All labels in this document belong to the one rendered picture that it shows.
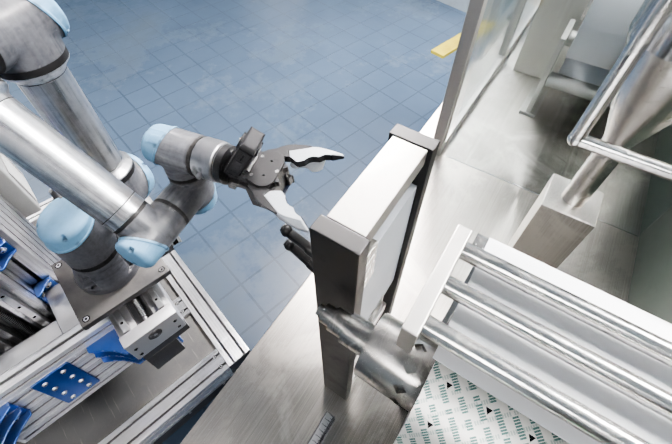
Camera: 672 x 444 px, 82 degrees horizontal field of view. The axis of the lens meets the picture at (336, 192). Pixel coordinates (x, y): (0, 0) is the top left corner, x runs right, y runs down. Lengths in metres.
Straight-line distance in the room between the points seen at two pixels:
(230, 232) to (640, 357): 1.93
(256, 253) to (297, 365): 1.23
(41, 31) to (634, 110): 0.88
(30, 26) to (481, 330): 0.76
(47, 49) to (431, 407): 0.76
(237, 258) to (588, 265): 1.51
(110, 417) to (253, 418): 0.93
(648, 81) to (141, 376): 1.63
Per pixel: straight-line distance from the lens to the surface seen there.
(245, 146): 0.58
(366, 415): 0.82
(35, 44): 0.82
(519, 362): 0.31
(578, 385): 0.32
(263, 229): 2.09
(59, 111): 0.89
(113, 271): 1.08
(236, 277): 1.98
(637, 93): 0.63
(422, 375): 0.36
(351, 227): 0.33
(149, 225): 0.74
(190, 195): 0.78
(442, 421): 0.32
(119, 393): 1.71
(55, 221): 1.00
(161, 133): 0.75
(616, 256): 1.15
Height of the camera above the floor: 1.71
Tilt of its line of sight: 51 degrees down
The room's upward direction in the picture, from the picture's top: straight up
